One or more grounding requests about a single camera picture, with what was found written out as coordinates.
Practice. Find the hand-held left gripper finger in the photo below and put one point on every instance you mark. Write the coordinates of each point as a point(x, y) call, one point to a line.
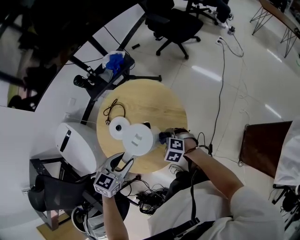
point(114, 159)
point(129, 165)

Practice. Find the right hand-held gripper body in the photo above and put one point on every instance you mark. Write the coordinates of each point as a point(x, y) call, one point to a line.
point(174, 148)

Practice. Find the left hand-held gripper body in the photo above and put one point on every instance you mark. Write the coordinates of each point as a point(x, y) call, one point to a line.
point(107, 182)

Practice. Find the dark blue cloth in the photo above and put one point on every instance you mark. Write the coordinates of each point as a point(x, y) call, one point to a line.
point(162, 137)

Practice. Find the white electric kettle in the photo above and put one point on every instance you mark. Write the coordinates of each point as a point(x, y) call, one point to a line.
point(138, 140)

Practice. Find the person's right forearm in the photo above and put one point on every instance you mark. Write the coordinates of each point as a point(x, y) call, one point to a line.
point(211, 171)

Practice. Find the person's left forearm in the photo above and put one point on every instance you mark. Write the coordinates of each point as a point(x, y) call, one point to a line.
point(114, 215)

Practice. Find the white round kettle base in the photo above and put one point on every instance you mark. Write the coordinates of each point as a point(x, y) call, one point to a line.
point(118, 127)

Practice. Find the person's shoe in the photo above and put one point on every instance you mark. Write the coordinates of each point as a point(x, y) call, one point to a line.
point(175, 168)

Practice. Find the white rounded appliance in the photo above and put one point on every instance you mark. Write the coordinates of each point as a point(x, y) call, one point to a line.
point(75, 147)

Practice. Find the black mesh chair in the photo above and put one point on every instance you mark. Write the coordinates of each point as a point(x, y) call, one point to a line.
point(56, 194)

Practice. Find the black trolley stand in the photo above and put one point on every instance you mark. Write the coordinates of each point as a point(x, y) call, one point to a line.
point(110, 77)

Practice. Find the person's white shirt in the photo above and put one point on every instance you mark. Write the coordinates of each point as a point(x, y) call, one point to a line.
point(225, 218)

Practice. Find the brown board on casters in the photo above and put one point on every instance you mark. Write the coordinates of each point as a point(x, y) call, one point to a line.
point(264, 150)

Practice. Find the blue gloves in plastic bag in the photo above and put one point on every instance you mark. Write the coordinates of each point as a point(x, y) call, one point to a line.
point(114, 60)

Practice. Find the white hanging garment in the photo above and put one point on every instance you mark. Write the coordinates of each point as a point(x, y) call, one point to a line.
point(288, 154)

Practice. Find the black office chair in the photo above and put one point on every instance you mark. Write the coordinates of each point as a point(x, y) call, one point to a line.
point(174, 25)

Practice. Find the white power strip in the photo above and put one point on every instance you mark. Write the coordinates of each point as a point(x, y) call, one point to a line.
point(230, 30)

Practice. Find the black camera lens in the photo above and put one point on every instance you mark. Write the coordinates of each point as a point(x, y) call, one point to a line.
point(80, 82)

